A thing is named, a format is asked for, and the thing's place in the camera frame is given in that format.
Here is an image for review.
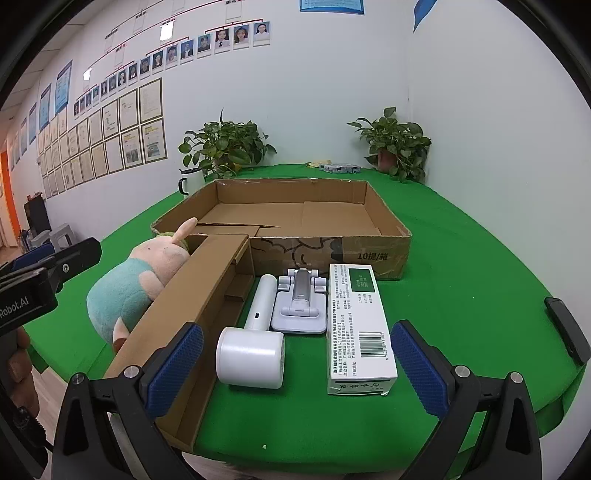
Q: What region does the pig plush toy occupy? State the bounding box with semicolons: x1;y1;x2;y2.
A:
86;217;199;355

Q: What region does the bushy potted plant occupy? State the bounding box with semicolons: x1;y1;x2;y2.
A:
178;108;278;181

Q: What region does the white mug with black handle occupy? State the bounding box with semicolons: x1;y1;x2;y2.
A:
179;167;206;199

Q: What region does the wall of framed certificates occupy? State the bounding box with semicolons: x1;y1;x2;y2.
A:
7;78;167;199

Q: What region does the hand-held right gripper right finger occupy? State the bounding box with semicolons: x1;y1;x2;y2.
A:
390;319;543;480

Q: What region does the black monitor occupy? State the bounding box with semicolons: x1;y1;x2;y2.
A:
23;198;51;236

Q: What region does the person's left hand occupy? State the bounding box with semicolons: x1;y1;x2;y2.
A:
8;325;42;417

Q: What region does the white folding phone stand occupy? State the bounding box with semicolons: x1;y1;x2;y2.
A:
271;268;329;334

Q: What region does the white and green medicine box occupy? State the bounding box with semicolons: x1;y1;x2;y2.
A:
326;263;399;396

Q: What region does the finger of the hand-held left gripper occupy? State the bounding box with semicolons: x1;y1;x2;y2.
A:
0;244;55;280
44;237;103;292

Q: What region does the white handheld fan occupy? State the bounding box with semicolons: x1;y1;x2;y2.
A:
215;274;286;390

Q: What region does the grey plastic stool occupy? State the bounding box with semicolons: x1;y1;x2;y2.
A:
50;223;75;252

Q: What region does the blue wall decal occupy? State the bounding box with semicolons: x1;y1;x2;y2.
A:
412;0;439;33

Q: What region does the large shallow cardboard box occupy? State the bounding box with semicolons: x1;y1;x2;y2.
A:
150;178;413;282

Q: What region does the potted plant in red pot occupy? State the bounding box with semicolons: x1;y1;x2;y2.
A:
347;107;432;184

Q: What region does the wall chart of portrait photos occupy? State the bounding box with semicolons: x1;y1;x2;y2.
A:
74;0;272;116

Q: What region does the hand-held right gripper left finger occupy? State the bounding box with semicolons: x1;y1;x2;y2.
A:
48;322;205;480

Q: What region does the black phone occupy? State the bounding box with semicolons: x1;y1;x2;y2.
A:
544;296;591;367

